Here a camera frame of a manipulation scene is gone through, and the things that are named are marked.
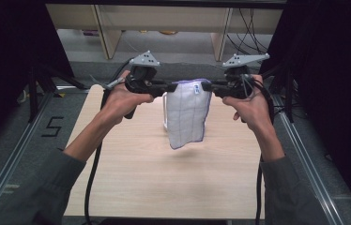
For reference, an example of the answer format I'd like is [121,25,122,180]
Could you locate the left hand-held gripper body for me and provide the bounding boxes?
[124,51,166,120]

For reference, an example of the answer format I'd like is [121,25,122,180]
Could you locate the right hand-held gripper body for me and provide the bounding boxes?
[221,52,271,100]

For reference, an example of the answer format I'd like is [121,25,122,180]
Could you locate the white cloth with purple edge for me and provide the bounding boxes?
[165,78,213,150]

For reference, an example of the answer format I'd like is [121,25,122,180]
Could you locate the person's right hand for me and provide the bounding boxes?
[221,74,274,134]

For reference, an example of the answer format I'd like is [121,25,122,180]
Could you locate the person's left hand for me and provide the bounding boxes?
[97,69,155,127]

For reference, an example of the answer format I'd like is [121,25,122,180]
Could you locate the black metal stand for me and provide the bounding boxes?
[259,62,298,124]
[27,61,89,124]

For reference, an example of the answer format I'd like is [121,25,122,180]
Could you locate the light wooden desk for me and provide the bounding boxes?
[45,3,284,62]

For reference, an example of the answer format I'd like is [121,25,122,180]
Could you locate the black curtain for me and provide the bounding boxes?
[258,0,351,225]
[0,0,75,156]

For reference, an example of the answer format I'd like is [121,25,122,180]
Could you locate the bundle of black cables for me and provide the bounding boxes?
[225,7,274,70]

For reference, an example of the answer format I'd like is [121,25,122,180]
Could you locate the black floor cables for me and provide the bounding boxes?
[271,103,288,127]

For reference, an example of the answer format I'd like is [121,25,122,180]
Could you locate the aluminium floor rail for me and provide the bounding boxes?
[271,93,344,225]
[0,90,55,225]

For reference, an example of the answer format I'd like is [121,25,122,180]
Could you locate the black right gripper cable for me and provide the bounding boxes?
[244,72,275,225]

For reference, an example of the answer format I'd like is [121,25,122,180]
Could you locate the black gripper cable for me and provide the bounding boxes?
[244,72,275,225]
[84,57,135,225]

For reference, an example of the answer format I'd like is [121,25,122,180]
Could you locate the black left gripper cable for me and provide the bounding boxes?
[84,57,135,225]

